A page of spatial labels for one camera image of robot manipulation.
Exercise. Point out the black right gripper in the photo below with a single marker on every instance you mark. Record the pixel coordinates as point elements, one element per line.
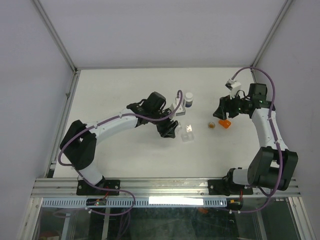
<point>225,105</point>

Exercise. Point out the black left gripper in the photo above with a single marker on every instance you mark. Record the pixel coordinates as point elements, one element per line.
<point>168,130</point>

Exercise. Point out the orange pill organizer box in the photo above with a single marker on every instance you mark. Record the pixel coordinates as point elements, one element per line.
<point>225,123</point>

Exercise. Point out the clear pill organizer box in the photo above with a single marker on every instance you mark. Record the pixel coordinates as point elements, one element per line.
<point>187,134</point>

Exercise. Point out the clear glass pill vial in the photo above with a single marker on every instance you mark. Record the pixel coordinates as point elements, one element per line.
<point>178,128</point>

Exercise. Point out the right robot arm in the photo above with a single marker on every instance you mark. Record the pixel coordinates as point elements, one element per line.
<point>274,164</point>

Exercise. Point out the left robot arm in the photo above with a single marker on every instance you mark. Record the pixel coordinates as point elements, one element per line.
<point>81,139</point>

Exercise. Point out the white pill bottle blue label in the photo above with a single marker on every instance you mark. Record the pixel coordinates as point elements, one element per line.
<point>188,99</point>

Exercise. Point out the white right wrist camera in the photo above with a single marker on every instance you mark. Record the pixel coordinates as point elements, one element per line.
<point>233,86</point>

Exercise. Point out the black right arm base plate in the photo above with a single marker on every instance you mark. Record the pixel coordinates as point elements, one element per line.
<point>225,188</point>

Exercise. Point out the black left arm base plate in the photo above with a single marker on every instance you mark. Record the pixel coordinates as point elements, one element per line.
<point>109,187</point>

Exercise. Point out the aluminium frame right post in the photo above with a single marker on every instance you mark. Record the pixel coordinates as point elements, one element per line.
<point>286,6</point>

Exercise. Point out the aluminium frame post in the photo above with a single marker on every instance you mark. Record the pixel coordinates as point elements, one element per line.
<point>286,6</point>
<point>54,34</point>

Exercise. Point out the aluminium frame left post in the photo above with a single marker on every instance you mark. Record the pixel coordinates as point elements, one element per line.
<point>54,34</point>

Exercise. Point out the aluminium mounting rail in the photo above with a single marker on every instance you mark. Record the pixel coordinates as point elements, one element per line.
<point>139,187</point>

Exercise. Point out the grey slotted cable duct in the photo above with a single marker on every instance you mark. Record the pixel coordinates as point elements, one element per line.
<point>140,202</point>

